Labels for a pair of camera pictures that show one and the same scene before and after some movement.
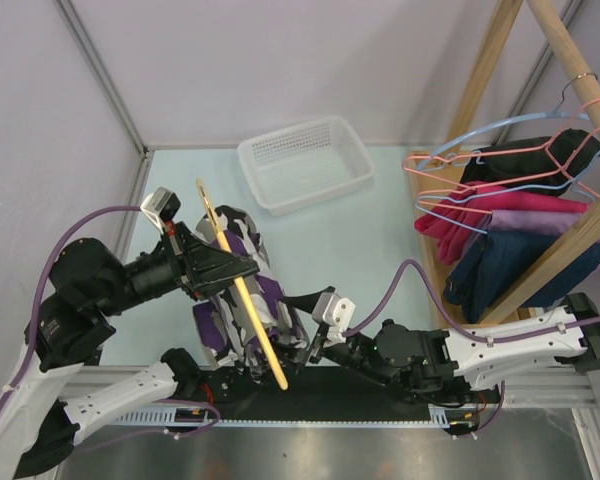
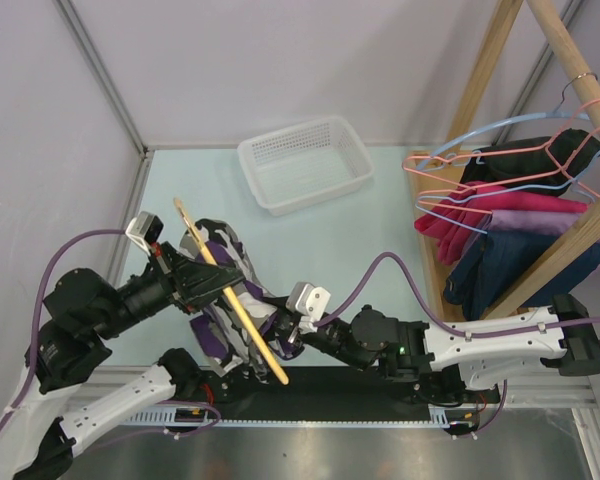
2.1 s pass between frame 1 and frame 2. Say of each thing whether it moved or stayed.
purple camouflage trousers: moved
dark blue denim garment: stayed
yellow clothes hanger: moved
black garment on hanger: stayed
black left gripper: moved
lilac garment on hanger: stayed
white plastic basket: stayed
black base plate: stayed
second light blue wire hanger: stayed
